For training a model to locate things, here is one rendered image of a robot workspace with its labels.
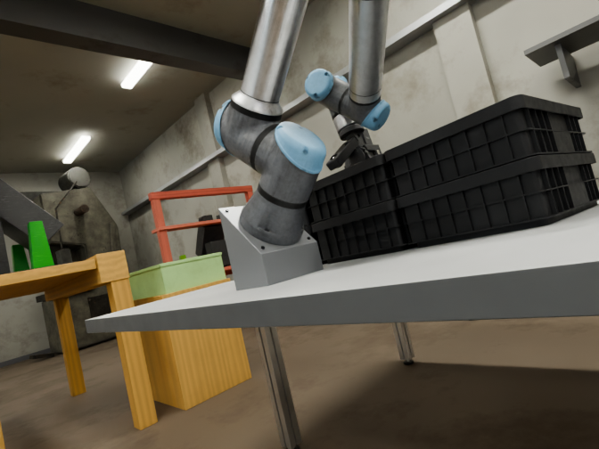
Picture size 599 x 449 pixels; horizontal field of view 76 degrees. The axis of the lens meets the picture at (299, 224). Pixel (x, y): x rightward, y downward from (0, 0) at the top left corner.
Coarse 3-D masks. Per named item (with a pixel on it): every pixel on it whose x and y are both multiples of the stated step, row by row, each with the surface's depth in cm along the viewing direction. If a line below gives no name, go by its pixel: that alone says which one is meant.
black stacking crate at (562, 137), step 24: (504, 120) 68; (528, 120) 67; (552, 120) 77; (576, 120) 87; (432, 144) 78; (456, 144) 75; (480, 144) 71; (504, 144) 68; (528, 144) 66; (552, 144) 74; (576, 144) 82; (408, 168) 83; (432, 168) 79; (456, 168) 75; (480, 168) 72; (408, 192) 83
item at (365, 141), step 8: (344, 128) 104; (352, 128) 103; (360, 128) 104; (344, 136) 107; (352, 136) 105; (360, 136) 106; (368, 136) 108; (360, 144) 105; (368, 144) 103; (376, 144) 106; (352, 152) 103; (360, 152) 101; (376, 152) 104; (352, 160) 104; (360, 160) 102
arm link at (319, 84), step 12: (312, 72) 95; (324, 72) 93; (312, 84) 95; (324, 84) 93; (336, 84) 94; (348, 84) 94; (312, 96) 95; (324, 96) 95; (336, 96) 94; (336, 108) 95
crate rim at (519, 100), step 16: (512, 96) 65; (528, 96) 67; (480, 112) 69; (496, 112) 67; (560, 112) 78; (576, 112) 86; (448, 128) 74; (464, 128) 72; (400, 144) 83; (416, 144) 80
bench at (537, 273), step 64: (384, 256) 85; (448, 256) 53; (512, 256) 39; (576, 256) 31; (128, 320) 91; (192, 320) 69; (256, 320) 56; (320, 320) 47; (384, 320) 40; (448, 320) 35
